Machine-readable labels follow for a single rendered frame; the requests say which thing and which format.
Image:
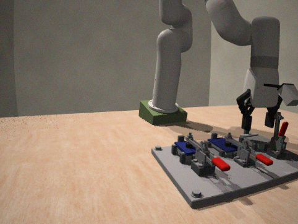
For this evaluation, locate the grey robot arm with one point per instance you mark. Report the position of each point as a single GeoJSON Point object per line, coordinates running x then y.
{"type": "Point", "coordinates": [262, 34]}

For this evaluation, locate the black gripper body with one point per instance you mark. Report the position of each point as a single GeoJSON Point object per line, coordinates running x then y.
{"type": "Point", "coordinates": [262, 96]}

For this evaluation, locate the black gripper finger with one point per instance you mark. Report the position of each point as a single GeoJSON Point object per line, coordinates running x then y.
{"type": "Point", "coordinates": [246, 118]}
{"type": "Point", "coordinates": [268, 121]}

